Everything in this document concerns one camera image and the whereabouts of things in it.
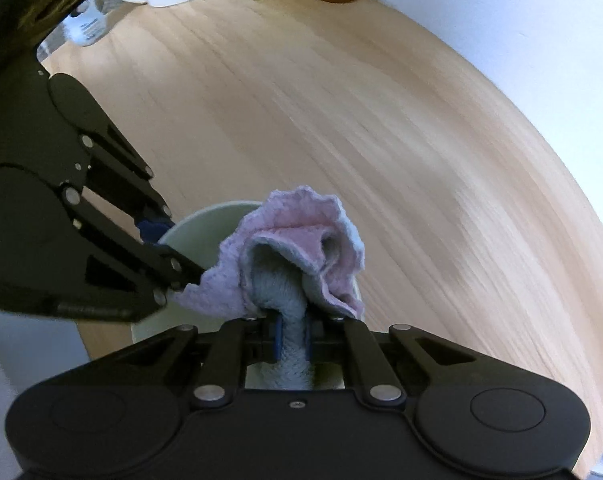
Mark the grey and pink cloth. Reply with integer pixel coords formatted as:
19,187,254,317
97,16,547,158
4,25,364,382
173,185,367,391

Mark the small plastic bottle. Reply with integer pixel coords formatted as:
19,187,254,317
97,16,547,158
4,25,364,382
62,2,107,48

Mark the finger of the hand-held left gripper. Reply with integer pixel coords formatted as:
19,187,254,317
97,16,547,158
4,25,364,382
62,186,205,319
80,121,175,244

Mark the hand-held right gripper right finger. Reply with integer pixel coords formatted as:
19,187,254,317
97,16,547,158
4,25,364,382
304,315,503,408

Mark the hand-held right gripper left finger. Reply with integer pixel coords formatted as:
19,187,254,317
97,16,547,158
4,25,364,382
88,315,283,409

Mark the pale green bowl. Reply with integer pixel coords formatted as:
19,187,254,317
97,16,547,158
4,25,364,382
130,200,366,392

